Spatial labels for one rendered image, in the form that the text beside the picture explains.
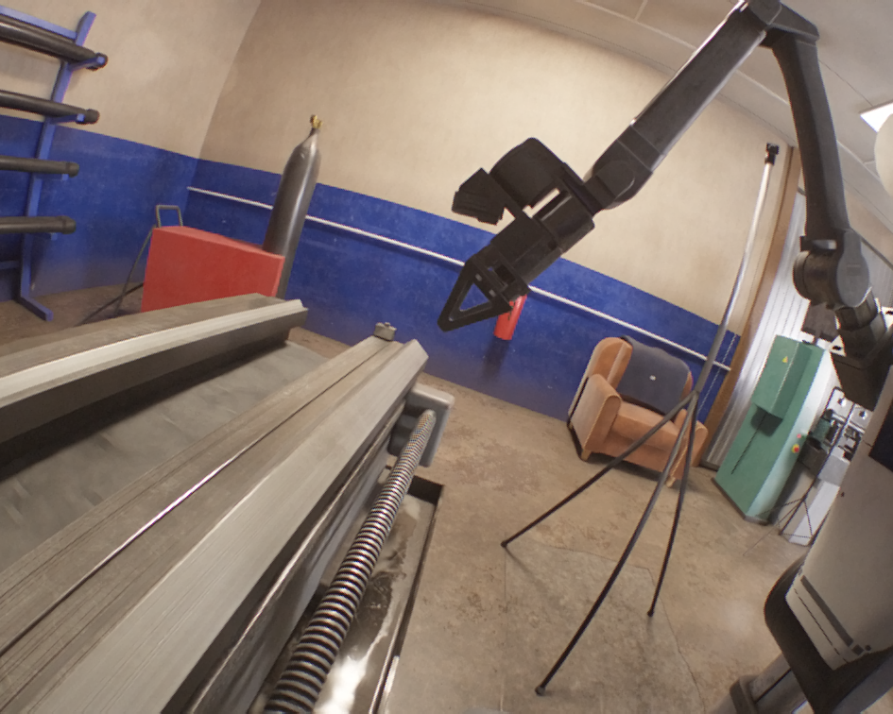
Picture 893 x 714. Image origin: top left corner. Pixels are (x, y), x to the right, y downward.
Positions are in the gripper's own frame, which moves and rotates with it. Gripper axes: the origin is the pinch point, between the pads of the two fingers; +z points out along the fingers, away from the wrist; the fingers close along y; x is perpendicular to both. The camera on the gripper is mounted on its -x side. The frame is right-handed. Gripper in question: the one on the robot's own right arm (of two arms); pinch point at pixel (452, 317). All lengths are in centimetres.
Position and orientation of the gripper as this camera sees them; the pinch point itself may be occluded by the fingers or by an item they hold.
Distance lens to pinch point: 48.8
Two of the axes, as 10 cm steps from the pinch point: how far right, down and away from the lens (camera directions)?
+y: -1.5, 2.1, -9.7
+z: -7.4, 6.3, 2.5
